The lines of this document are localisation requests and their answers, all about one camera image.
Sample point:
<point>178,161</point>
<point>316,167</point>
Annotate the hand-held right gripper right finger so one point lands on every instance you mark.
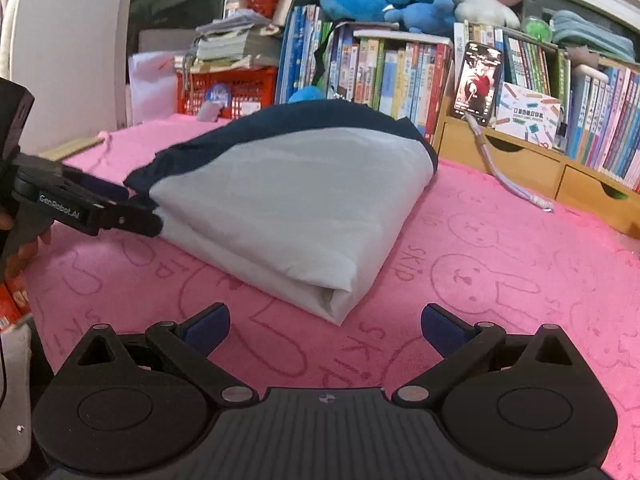
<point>445,327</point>

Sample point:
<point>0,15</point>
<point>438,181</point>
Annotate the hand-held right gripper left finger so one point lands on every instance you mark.
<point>207,322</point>

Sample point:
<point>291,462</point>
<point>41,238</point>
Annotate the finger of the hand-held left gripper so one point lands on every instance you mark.
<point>100,187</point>
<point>135,220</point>

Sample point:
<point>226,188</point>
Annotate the white and navy jacket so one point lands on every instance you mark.
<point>300,185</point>

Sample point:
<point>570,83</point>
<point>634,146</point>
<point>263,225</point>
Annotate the person's left hand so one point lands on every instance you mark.
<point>37,250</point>

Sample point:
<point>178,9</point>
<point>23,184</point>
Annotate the wooden board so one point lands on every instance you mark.
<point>70,149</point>

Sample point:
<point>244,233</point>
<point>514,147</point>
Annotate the pink bunny-print blanket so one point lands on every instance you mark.
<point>500,270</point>

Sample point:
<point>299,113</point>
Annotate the white paper sheet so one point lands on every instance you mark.
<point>150,90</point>

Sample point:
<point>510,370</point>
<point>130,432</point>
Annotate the red packet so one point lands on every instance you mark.
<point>12,305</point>

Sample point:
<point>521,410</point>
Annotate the blue and grey hang tag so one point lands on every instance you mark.
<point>219,95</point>

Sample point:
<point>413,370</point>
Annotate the red plastic basket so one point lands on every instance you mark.
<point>245,90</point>

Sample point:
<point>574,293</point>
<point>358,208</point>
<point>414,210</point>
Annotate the wooden desk organizer with drawers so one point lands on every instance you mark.
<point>525,155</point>

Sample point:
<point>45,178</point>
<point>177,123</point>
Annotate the stack of papers and booklets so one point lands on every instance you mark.
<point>230,45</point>

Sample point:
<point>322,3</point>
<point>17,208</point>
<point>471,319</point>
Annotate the white cloth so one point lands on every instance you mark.
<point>17,390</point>

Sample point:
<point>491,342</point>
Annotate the blue fluffy pom-pom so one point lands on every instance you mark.
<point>307,95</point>

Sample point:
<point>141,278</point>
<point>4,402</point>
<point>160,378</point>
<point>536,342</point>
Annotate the white label printer box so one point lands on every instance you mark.
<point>527,115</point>

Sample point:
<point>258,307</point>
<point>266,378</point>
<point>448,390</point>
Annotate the smartphone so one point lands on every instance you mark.
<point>477,85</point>

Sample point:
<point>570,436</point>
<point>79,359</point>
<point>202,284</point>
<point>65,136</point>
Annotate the row of tall picture books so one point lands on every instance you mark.
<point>380,75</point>

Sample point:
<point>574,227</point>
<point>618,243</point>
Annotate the row of pastel-spine books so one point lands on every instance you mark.
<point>610,125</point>

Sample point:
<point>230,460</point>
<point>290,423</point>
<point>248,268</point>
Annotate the row of green-spine books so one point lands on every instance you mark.
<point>530,65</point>

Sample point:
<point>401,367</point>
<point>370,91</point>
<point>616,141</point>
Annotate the green ball toy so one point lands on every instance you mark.
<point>537,29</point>

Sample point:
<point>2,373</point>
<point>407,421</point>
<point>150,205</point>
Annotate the folded teal towels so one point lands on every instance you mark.
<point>590,35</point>

